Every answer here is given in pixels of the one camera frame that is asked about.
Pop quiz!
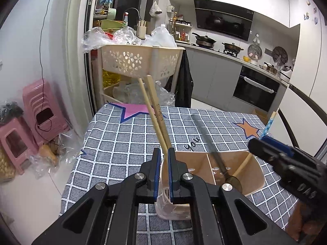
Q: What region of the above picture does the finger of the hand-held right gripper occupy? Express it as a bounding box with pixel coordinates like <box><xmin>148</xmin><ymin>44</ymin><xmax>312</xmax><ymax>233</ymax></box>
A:
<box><xmin>248</xmin><ymin>138</ymin><xmax>324</xmax><ymax>202</ymax></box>
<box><xmin>261</xmin><ymin>135</ymin><xmax>318</xmax><ymax>167</ymax></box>

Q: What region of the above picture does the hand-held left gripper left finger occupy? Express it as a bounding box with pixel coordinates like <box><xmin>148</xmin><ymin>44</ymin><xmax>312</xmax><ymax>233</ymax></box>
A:
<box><xmin>31</xmin><ymin>147</ymin><xmax>162</xmax><ymax>245</ymax></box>

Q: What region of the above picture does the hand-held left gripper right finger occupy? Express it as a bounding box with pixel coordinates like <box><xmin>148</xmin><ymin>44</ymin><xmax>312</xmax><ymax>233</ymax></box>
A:
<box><xmin>169</xmin><ymin>148</ymin><xmax>298</xmax><ymax>245</ymax></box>

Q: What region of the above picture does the blue patterned chopstick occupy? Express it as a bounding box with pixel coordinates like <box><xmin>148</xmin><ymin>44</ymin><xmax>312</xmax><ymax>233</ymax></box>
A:
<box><xmin>259</xmin><ymin>111</ymin><xmax>278</xmax><ymax>141</ymax></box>

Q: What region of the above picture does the beige utensil holder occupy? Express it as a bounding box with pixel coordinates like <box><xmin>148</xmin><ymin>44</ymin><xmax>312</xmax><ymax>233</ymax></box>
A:
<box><xmin>155</xmin><ymin>150</ymin><xmax>264</xmax><ymax>221</ymax></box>

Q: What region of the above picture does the wooden chopstick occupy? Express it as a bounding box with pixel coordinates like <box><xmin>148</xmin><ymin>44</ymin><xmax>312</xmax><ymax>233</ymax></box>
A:
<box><xmin>137</xmin><ymin>78</ymin><xmax>168</xmax><ymax>156</ymax></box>
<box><xmin>146</xmin><ymin>75</ymin><xmax>173</xmax><ymax>151</ymax></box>
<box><xmin>234</xmin><ymin>153</ymin><xmax>252</xmax><ymax>179</ymax></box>

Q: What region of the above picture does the person's right hand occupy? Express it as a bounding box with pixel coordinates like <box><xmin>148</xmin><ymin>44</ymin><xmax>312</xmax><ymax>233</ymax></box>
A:
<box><xmin>291</xmin><ymin>202</ymin><xmax>316</xmax><ymax>243</ymax></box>

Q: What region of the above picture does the cardboard box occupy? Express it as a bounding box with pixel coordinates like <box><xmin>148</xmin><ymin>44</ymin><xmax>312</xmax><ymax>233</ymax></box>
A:
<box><xmin>252</xmin><ymin>107</ymin><xmax>272</xmax><ymax>123</ymax></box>

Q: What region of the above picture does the black ladle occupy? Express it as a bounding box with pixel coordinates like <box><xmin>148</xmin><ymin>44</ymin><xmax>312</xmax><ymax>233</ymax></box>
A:
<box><xmin>190</xmin><ymin>114</ymin><xmax>243</xmax><ymax>192</ymax></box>

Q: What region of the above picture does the checked tablecloth with stars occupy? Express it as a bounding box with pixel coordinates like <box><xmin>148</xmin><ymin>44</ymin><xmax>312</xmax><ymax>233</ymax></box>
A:
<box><xmin>60</xmin><ymin>103</ymin><xmax>302</xmax><ymax>245</ymax></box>

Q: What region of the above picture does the black built-in oven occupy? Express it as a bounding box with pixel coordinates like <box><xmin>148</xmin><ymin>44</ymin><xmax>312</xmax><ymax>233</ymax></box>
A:
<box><xmin>232</xmin><ymin>66</ymin><xmax>281</xmax><ymax>113</ymax></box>

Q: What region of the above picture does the small saucepan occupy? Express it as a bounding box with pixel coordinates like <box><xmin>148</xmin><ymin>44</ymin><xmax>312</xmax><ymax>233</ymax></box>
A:
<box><xmin>264</xmin><ymin>62</ymin><xmax>279</xmax><ymax>74</ymax></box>

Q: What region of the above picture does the crumpled clear plastic bag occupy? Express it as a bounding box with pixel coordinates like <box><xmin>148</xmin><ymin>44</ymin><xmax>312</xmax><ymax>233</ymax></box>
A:
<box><xmin>112</xmin><ymin>80</ymin><xmax>176</xmax><ymax>107</ymax></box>

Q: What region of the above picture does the clear plastic wrap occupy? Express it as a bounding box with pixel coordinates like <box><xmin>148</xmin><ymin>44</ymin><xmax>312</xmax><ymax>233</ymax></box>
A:
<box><xmin>29</xmin><ymin>130</ymin><xmax>85</xmax><ymax>179</ymax></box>

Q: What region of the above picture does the round metal steamer rack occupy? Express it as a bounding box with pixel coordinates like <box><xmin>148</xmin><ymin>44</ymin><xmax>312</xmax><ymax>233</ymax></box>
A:
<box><xmin>247</xmin><ymin>44</ymin><xmax>263</xmax><ymax>59</ymax></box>

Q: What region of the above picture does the black hanging bag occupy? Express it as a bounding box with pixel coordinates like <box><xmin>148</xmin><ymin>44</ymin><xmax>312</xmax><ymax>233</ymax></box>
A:
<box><xmin>165</xmin><ymin>48</ymin><xmax>195</xmax><ymax>109</ymax></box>

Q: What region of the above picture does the dark cooking pot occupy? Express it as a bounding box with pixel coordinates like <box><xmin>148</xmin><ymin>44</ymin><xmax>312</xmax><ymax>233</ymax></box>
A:
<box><xmin>222</xmin><ymin>42</ymin><xmax>244</xmax><ymax>54</ymax></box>

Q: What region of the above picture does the gold foil packet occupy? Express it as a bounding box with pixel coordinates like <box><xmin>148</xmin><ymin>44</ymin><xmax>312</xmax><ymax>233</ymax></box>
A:
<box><xmin>102</xmin><ymin>70</ymin><xmax>121</xmax><ymax>88</ymax></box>

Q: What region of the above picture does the beige plastic storage cart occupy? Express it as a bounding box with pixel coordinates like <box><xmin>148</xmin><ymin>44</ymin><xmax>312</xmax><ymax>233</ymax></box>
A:
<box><xmin>96</xmin><ymin>45</ymin><xmax>186</xmax><ymax>108</ymax></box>

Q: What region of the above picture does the black wok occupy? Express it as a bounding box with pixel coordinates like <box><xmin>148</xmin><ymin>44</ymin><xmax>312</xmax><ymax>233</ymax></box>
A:
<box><xmin>191</xmin><ymin>32</ymin><xmax>217</xmax><ymax>48</ymax></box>

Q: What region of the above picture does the black range hood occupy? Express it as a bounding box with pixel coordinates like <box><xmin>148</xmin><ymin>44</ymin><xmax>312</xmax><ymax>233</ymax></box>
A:
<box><xmin>194</xmin><ymin>0</ymin><xmax>254</xmax><ymax>41</ymax></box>

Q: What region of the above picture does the stack of pink stools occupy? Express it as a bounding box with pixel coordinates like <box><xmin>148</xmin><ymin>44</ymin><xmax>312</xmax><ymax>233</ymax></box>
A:
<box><xmin>22</xmin><ymin>79</ymin><xmax>72</xmax><ymax>146</ymax></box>

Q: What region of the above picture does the beige knife holder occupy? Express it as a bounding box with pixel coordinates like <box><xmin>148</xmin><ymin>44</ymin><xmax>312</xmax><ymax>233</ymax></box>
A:
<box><xmin>137</xmin><ymin>20</ymin><xmax>148</xmax><ymax>39</ymax></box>

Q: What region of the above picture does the spice rack with bottles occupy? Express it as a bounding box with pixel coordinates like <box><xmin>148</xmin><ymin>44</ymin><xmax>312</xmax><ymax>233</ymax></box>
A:
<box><xmin>169</xmin><ymin>5</ymin><xmax>193</xmax><ymax>44</ymax></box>

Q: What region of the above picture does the bag of yellowish food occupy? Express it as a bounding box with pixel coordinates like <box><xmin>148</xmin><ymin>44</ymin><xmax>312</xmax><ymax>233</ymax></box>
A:
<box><xmin>0</xmin><ymin>145</ymin><xmax>16</xmax><ymax>184</ymax></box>

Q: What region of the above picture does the small pink stool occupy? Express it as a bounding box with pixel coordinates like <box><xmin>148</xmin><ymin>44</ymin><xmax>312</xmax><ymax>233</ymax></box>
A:
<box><xmin>0</xmin><ymin>117</ymin><xmax>39</xmax><ymax>176</ymax></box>

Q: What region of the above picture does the green plastic basin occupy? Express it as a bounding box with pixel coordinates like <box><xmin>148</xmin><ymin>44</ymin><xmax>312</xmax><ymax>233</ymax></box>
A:
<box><xmin>100</xmin><ymin>19</ymin><xmax>128</xmax><ymax>31</ymax></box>

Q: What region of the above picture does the black bag on stool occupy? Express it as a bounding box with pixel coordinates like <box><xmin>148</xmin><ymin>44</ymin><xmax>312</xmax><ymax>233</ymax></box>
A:
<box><xmin>0</xmin><ymin>101</ymin><xmax>25</xmax><ymax>126</ymax></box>

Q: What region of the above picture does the hanging white plastic bag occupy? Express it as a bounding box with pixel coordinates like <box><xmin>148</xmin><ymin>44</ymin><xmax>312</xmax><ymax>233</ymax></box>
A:
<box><xmin>149</xmin><ymin>1</ymin><xmax>163</xmax><ymax>18</ymax></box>

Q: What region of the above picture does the curved black faucet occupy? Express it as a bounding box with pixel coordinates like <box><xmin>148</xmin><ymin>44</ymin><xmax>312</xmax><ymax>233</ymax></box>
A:
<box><xmin>124</xmin><ymin>8</ymin><xmax>142</xmax><ymax>22</ymax></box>

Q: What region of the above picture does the black cable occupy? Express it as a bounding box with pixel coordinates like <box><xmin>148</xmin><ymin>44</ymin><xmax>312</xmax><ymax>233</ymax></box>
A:
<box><xmin>36</xmin><ymin>0</ymin><xmax>61</xmax><ymax>143</ymax></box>

